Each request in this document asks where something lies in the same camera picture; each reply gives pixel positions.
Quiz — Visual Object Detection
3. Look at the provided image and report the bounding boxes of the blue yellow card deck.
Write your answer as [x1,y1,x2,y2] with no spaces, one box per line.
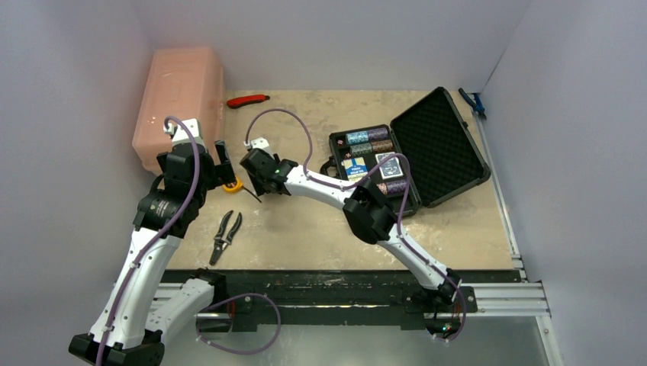
[342,157,369,182]

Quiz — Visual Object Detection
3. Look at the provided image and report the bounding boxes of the blue playing card deck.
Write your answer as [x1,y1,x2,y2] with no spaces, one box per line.
[375,152,404,180]

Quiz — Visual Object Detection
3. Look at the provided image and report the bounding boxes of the black poker set case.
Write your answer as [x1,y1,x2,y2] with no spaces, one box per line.
[320,87,491,216]

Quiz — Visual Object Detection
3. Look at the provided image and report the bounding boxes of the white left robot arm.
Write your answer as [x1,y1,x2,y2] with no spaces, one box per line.
[68,140,236,365]

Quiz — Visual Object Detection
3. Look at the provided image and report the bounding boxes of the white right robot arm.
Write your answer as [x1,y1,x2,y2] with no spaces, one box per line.
[240,148,465,310]

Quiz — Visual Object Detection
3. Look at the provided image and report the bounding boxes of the yellow tape measure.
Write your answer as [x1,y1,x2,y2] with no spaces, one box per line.
[222,175,262,203]

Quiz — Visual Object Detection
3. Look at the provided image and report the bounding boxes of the red utility knife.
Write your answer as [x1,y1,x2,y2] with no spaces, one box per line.
[226,94,271,110]

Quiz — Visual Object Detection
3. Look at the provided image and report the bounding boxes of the pink plastic storage box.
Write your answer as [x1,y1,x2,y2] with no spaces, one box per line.
[132,47,225,175]

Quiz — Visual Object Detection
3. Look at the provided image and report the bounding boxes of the light blue chip stack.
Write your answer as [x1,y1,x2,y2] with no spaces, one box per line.
[345,130,369,145]

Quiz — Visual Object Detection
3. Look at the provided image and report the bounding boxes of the orange chip stack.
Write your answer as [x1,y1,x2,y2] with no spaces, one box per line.
[371,140,394,153]

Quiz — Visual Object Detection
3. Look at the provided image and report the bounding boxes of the purple chip stack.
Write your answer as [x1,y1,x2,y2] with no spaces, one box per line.
[367,127,389,142]

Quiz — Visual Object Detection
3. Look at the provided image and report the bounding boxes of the orange purple chip row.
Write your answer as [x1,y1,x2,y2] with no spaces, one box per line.
[377,179,409,197]

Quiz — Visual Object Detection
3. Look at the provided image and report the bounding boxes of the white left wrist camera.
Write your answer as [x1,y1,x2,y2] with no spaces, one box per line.
[163,116,205,153]

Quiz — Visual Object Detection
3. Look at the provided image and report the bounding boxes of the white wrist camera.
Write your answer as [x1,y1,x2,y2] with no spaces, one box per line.
[244,137,274,159]
[163,116,205,153]

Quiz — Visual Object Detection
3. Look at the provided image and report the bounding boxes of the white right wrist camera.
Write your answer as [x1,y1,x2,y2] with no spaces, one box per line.
[244,137,274,159]

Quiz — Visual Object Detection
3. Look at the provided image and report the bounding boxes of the black handled pliers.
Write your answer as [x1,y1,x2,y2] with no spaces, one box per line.
[208,210,243,266]

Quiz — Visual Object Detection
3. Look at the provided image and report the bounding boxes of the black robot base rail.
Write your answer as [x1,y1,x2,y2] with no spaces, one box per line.
[151,268,552,335]

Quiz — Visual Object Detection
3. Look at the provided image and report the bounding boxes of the blue handled pliers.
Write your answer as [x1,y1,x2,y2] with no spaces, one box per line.
[458,88,487,120]

